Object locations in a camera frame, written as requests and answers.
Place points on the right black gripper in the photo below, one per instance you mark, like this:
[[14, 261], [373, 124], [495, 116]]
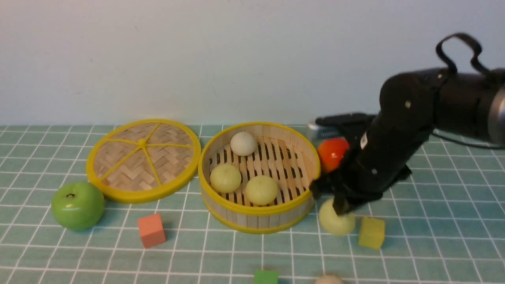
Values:
[[374, 162]]

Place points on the pale green bun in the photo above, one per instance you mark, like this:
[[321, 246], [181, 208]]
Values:
[[261, 190], [339, 225], [225, 178]]

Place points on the cream white bun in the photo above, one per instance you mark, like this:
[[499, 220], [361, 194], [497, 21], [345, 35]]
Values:
[[243, 144], [329, 279]]

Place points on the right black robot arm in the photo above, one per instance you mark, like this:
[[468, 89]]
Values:
[[413, 106]]

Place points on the bamboo steamer tray yellow rim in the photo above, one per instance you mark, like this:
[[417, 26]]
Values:
[[282, 154]]

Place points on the woven bamboo steamer lid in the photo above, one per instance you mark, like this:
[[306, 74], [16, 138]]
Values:
[[144, 161]]

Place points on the red orange tomato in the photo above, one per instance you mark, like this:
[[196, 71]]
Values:
[[331, 152]]

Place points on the yellow cube block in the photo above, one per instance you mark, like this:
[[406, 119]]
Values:
[[371, 233]]

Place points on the green checkered tablecloth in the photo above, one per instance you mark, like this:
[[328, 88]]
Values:
[[445, 225]]

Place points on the green cube block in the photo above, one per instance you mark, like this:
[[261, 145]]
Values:
[[266, 277]]

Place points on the orange cube block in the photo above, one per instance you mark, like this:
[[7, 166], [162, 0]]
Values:
[[151, 230]]

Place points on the green apple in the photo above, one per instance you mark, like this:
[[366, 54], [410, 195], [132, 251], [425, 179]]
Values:
[[78, 206]]

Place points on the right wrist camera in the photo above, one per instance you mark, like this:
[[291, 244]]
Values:
[[349, 125]]

